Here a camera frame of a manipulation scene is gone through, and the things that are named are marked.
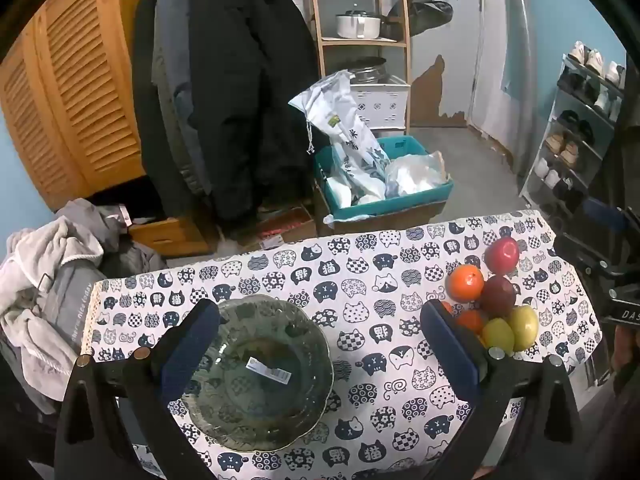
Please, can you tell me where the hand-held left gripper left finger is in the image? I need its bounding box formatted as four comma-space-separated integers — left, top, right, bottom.
54, 299, 223, 480

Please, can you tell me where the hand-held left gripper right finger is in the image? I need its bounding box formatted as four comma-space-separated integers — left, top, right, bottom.
419, 300, 586, 480

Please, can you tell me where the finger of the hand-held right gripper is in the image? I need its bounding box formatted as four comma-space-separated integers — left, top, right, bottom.
552, 232, 613, 273
582, 197, 628, 231

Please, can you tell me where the yellow pear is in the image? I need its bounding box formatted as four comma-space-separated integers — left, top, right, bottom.
482, 317, 516, 356
507, 305, 540, 352

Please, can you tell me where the large orange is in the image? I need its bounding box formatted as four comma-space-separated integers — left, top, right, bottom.
446, 264, 485, 303

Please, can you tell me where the dark red apple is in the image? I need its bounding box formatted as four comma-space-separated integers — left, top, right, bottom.
481, 275, 517, 318

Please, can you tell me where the bright red apple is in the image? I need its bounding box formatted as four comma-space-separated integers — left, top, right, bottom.
484, 236, 521, 276

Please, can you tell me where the glass bowl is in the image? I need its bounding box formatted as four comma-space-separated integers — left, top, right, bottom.
177, 294, 335, 453

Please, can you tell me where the metal shoe rack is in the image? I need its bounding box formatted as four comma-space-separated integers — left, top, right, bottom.
520, 55, 628, 221

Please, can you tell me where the wooden drawer box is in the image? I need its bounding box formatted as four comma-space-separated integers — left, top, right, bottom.
127, 216, 213, 258

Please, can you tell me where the cat print tablecloth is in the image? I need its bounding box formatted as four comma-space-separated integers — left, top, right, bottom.
82, 210, 603, 480

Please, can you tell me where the grey fabric bag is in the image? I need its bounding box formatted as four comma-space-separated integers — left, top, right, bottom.
35, 260, 108, 351

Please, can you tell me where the shoe rack with shoes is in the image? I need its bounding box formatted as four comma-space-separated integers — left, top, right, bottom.
532, 40, 628, 211

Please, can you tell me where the teal storage bin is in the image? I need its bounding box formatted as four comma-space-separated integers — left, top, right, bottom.
314, 135, 455, 222

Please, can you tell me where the red printed box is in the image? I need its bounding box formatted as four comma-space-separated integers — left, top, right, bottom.
255, 207, 318, 248

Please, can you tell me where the grey garment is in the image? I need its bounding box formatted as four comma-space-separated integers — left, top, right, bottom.
55, 199, 166, 276

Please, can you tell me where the clear plastic bag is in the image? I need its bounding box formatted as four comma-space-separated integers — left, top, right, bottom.
385, 152, 451, 196

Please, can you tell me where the white door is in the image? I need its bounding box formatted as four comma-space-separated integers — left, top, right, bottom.
470, 0, 531, 146

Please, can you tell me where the white plastic basket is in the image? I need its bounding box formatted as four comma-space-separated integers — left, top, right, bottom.
350, 76, 412, 131

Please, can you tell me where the white printed bag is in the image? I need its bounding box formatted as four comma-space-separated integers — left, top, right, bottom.
289, 70, 391, 196

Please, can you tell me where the metal pot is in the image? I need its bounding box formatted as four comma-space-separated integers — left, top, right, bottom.
347, 57, 388, 83

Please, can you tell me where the black coat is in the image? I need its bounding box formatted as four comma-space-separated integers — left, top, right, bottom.
187, 0, 321, 233

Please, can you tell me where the dark jacket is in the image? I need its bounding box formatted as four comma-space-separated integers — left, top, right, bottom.
131, 0, 201, 216

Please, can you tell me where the wooden louvered wardrobe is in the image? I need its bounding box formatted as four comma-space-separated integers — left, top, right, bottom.
0, 0, 166, 211

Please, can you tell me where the grey coat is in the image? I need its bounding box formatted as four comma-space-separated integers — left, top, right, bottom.
150, 0, 211, 196

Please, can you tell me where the white pot with lid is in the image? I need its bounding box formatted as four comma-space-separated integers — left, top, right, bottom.
335, 7, 383, 40

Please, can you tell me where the wooden shelf rack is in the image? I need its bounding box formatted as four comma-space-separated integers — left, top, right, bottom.
306, 0, 412, 133

